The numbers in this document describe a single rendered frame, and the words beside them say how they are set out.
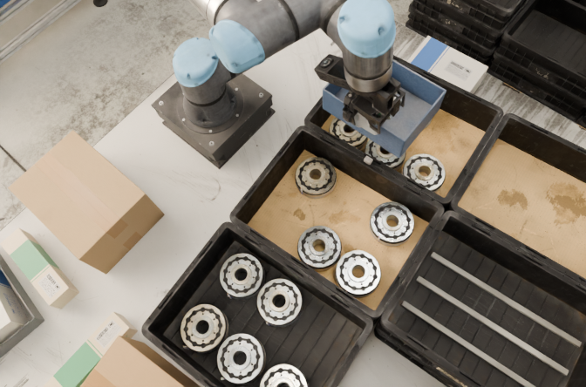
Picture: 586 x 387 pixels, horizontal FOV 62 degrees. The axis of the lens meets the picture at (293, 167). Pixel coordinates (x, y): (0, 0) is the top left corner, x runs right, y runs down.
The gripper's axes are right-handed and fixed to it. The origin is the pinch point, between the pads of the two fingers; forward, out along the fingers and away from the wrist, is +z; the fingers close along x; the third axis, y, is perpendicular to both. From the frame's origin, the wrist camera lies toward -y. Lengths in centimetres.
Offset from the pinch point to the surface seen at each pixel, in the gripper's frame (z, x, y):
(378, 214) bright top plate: 25.8, -8.6, 10.9
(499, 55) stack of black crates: 87, 83, -2
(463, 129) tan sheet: 33.2, 24.8, 12.5
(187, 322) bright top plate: 19, -56, -5
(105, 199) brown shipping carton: 20, -50, -43
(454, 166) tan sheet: 31.8, 14.5, 17.0
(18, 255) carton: 27, -77, -55
